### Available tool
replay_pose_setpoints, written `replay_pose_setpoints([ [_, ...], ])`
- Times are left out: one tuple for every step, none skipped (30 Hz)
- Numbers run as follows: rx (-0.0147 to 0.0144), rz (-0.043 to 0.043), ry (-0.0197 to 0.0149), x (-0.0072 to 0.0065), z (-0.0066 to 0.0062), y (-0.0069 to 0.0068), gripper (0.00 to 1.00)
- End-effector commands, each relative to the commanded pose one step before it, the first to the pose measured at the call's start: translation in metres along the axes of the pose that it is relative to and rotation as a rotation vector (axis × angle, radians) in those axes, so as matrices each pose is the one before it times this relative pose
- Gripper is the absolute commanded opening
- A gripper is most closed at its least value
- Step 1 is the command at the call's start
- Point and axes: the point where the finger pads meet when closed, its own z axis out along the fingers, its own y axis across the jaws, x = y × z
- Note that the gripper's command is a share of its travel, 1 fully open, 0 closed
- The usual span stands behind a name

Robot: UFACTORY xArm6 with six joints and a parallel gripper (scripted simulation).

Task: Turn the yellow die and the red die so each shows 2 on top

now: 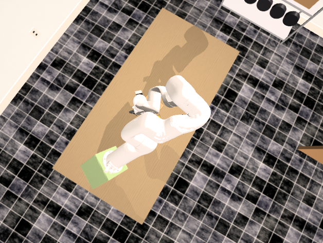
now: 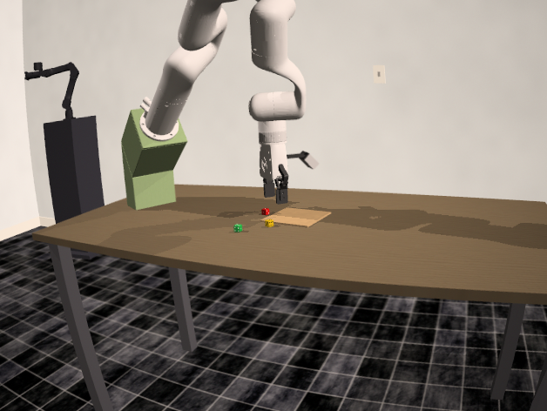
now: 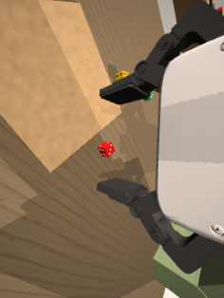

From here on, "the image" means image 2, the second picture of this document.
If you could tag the tan mat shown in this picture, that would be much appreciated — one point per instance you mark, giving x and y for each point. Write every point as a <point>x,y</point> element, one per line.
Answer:
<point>297,217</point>

